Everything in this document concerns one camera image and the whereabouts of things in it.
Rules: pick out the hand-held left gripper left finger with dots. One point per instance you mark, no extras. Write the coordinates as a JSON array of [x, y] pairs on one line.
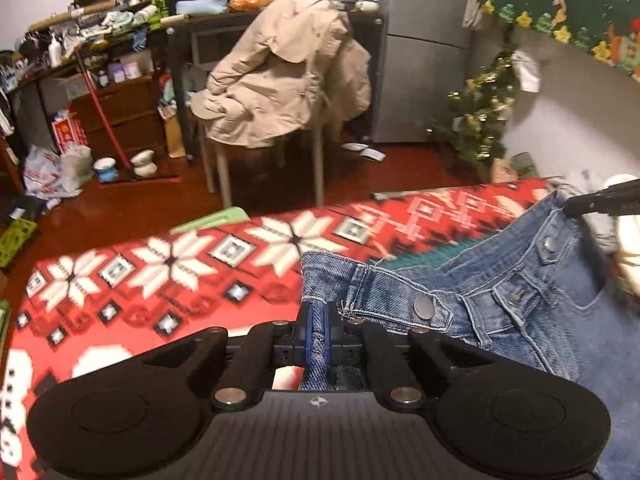
[[309, 332]]

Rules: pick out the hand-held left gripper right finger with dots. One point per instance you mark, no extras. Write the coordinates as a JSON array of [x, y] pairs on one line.
[[327, 332]]

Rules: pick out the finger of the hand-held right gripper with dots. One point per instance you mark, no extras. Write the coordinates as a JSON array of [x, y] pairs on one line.
[[600, 200]]

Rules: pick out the blue denim jeans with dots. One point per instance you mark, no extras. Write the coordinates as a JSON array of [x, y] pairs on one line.
[[525, 310]]

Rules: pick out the white knit sweater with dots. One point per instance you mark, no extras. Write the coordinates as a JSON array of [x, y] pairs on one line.
[[627, 240]]

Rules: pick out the green gift box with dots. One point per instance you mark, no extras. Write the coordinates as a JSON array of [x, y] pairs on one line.
[[525, 165]]

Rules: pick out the red patterned blanket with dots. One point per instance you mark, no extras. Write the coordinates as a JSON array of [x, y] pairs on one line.
[[175, 285]]

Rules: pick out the small Christmas tree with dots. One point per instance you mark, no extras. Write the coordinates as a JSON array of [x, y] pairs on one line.
[[480, 115]]

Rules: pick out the light green board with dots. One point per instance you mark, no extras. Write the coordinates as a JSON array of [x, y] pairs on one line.
[[210, 220]]

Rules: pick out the pale chair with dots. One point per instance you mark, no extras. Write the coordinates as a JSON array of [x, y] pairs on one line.
[[318, 170]]

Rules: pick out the white paper scrap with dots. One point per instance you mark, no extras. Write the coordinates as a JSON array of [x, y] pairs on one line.
[[365, 152]]

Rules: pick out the grey refrigerator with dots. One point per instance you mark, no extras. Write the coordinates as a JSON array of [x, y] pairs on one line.
[[415, 85]]

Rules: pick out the white ceramic pot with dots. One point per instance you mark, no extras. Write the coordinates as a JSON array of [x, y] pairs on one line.
[[144, 165]]

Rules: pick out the brown paper bag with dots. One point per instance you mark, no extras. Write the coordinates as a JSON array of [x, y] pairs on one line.
[[174, 132]]

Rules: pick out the beige jacket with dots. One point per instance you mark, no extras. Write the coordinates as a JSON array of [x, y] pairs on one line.
[[280, 75]]

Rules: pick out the blue white bowl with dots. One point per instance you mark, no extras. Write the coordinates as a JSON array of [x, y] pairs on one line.
[[105, 170]]

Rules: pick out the wooden drawer cabinet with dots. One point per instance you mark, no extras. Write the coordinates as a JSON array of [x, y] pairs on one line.
[[130, 110]]

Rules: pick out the red broom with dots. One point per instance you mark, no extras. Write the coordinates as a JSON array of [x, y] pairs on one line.
[[102, 115]]

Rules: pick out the green lattice crate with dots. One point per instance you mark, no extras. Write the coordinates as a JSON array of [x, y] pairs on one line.
[[17, 242]]

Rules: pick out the white plastic bag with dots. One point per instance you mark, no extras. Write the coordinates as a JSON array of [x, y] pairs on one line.
[[45, 175]]

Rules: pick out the red white box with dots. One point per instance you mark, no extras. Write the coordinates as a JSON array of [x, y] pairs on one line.
[[67, 132]]

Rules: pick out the cluttered wooden shelf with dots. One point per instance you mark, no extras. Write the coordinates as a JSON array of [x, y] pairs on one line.
[[100, 10]]

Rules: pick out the white cloth on wall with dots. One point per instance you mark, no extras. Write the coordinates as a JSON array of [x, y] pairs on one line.
[[527, 72]]

